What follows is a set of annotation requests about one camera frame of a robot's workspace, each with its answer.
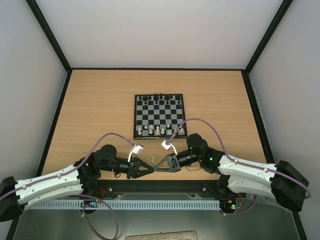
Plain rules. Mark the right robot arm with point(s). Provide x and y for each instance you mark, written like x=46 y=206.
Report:
x=281 y=182

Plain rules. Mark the black chess pieces row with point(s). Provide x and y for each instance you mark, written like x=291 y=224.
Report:
x=158 y=99

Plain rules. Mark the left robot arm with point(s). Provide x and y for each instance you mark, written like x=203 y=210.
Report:
x=18 y=196

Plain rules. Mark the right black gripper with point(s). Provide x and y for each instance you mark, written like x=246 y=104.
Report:
x=175 y=163

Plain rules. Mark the black and silver chessboard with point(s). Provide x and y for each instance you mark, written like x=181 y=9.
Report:
x=159 y=115

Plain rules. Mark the left controller board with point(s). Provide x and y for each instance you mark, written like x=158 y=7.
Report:
x=90 y=203

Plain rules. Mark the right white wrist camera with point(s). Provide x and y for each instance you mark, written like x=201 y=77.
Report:
x=166 y=144

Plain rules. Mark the white chess pieces pile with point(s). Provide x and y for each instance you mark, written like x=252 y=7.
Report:
x=151 y=159

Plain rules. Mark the right green controller board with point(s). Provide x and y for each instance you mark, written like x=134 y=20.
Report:
x=233 y=204

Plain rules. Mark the black aluminium frame rail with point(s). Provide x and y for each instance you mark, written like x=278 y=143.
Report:
x=263 y=221

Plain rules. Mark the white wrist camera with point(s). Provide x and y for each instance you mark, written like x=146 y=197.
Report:
x=166 y=144
x=135 y=150

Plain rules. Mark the light blue cable duct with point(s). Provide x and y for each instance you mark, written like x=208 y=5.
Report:
x=73 y=204

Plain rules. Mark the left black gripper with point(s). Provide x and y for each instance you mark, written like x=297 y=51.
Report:
x=133 y=169

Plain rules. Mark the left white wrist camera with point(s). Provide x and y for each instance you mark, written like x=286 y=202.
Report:
x=135 y=150

